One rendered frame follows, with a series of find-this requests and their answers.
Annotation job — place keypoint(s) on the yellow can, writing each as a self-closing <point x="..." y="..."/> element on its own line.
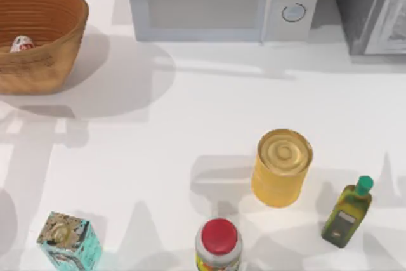
<point x="279" y="172"/>

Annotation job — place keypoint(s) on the pale microwave oven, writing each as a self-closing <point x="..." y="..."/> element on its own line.
<point x="203" y="1"/>

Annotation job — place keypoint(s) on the red-capped jar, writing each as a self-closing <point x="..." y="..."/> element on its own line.
<point x="219" y="245"/>

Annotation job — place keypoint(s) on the microwave round knob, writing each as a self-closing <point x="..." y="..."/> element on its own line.
<point x="294" y="12"/>

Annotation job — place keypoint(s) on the brown woven basket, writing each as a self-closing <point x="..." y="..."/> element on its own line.
<point x="47" y="61"/>

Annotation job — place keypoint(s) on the green bottle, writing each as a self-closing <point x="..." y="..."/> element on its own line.
<point x="345" y="217"/>

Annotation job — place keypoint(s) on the turquoise square tin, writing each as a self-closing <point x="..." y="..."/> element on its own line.
<point x="71" y="245"/>

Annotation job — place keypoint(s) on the red and white can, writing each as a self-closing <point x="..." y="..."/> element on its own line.
<point x="21" y="44"/>

